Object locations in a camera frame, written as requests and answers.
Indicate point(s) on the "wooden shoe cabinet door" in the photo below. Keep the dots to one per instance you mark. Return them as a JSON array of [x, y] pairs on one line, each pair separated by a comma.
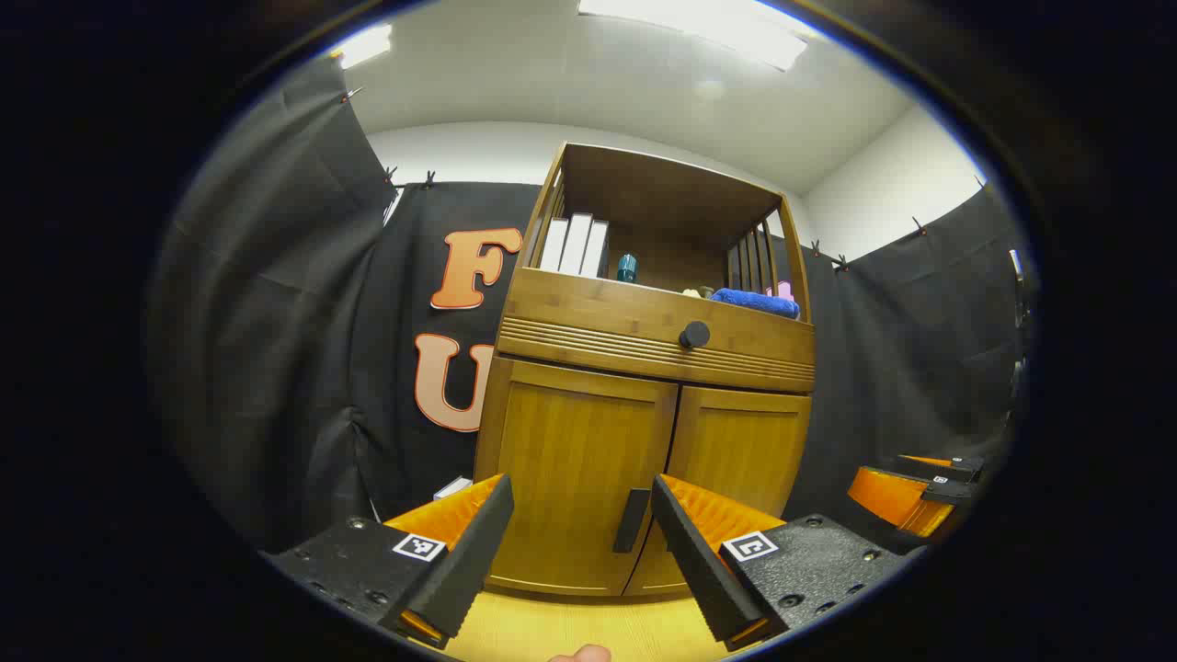
[[570, 460], [745, 450]]

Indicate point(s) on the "teal cup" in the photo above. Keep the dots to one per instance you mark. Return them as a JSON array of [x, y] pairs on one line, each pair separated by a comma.
[[627, 269]]

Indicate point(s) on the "wooden double-door shoe cabinet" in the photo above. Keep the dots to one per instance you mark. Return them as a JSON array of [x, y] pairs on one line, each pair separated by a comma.
[[662, 188]]

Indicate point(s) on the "small yellow-green item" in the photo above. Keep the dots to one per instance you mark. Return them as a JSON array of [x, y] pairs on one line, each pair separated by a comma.
[[696, 292]]

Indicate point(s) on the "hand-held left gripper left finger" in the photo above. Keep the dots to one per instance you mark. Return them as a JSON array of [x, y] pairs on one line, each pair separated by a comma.
[[478, 542]]

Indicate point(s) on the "small white box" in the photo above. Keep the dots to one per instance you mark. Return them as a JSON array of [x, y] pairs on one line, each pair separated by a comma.
[[452, 488]]

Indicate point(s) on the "ceiling light panel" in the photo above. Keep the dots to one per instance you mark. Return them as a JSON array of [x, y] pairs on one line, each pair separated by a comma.
[[363, 46]]

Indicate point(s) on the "wooden drawer with black knob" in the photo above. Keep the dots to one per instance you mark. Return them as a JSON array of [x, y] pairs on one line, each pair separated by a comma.
[[598, 313]]

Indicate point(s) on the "white book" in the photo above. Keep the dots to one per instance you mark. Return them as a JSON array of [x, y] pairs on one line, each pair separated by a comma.
[[596, 251], [553, 246], [576, 246]]

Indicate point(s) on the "small pink item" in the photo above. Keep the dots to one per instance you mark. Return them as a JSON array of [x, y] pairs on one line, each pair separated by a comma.
[[782, 291]]

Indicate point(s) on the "blue folded towel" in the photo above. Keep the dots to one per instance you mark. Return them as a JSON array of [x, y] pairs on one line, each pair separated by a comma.
[[754, 302]]

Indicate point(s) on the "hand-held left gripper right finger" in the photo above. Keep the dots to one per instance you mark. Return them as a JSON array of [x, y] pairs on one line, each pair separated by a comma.
[[690, 552]]

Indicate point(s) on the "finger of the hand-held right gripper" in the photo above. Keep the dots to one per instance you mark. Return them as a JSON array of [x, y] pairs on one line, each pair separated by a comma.
[[965, 466], [897, 501]]

